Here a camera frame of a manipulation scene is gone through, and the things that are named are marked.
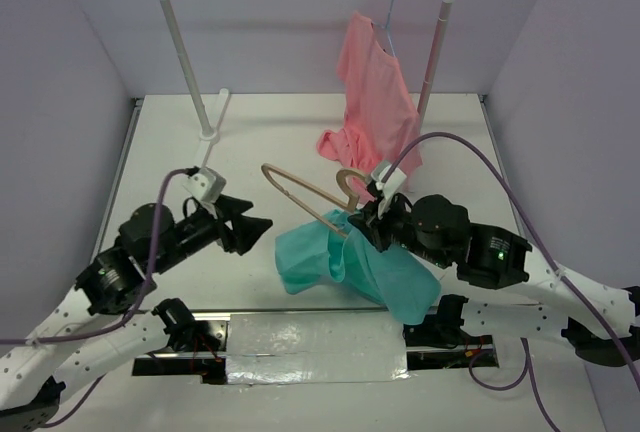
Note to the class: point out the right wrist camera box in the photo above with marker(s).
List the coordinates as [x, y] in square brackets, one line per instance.
[386, 180]

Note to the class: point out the teal t shirt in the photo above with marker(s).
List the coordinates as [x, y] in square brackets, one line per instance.
[316, 253]

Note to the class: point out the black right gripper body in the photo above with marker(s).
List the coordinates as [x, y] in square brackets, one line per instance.
[394, 226]

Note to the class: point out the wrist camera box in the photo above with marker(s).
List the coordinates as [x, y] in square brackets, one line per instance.
[386, 180]
[205, 185]

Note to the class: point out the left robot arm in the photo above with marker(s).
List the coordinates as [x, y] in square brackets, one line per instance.
[95, 329]

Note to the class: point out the pink t shirt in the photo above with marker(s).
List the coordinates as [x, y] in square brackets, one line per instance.
[380, 118]

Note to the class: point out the tan wooden hanger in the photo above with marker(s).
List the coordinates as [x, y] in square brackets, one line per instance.
[343, 179]

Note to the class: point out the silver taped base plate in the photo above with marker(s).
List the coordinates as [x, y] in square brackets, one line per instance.
[277, 348]

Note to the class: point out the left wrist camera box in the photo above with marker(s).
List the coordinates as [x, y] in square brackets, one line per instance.
[205, 185]

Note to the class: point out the blue wire hanger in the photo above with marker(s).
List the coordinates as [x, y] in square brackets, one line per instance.
[387, 28]

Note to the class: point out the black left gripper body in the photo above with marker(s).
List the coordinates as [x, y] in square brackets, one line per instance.
[198, 230]

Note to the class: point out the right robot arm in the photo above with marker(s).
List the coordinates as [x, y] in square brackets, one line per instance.
[594, 320]

